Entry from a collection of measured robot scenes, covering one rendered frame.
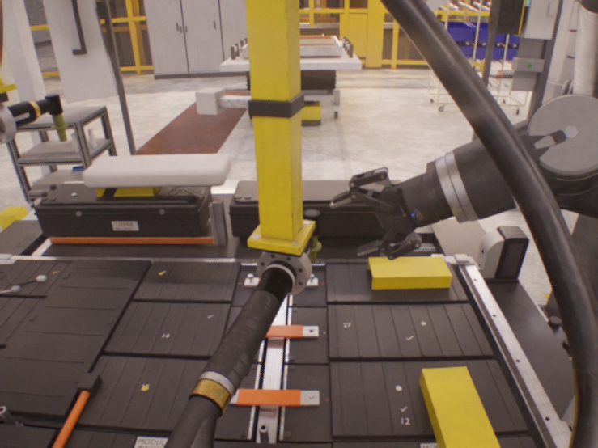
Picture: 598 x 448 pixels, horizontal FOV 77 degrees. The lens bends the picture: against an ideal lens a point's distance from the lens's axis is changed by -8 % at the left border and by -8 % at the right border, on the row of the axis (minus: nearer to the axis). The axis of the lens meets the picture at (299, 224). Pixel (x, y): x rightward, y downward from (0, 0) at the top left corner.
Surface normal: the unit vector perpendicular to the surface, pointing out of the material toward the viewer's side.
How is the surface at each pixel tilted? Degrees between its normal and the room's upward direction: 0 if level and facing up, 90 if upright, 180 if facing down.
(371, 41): 90
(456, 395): 0
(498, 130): 61
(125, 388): 0
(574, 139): 57
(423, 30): 81
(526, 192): 82
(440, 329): 0
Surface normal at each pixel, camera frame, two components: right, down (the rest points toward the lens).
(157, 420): -0.02, -0.87
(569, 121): -0.54, -0.15
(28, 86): -0.03, 0.50
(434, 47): -0.55, 0.26
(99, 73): 0.39, 0.45
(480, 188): -0.37, 0.35
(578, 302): -0.32, -0.16
